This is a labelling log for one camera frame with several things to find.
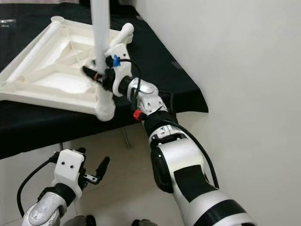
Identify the grey black robot left foot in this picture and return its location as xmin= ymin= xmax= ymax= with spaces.
xmin=63 ymin=216 xmax=97 ymax=226

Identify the grey black robot right foot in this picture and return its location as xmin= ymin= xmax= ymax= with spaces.
xmin=132 ymin=219 xmax=158 ymax=226

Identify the grey black robot foot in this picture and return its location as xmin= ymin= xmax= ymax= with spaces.
xmin=132 ymin=219 xmax=158 ymax=226
xmin=63 ymin=216 xmax=97 ymax=226

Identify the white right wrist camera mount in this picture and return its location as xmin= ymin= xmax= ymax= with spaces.
xmin=106 ymin=43 xmax=132 ymax=97

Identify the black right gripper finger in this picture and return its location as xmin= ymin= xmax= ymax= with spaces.
xmin=82 ymin=66 xmax=102 ymax=81

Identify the white plastic children table top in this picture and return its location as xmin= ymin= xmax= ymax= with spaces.
xmin=0 ymin=16 xmax=135 ymax=122

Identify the beige cloth covered bench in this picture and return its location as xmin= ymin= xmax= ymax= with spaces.
xmin=0 ymin=0 xmax=90 ymax=4

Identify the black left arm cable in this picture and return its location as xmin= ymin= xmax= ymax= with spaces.
xmin=16 ymin=158 xmax=59 ymax=217

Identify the black tablecloth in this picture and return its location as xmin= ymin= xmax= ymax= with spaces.
xmin=0 ymin=4 xmax=209 ymax=159

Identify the metal folding table leg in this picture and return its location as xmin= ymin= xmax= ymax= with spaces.
xmin=122 ymin=127 xmax=131 ymax=149

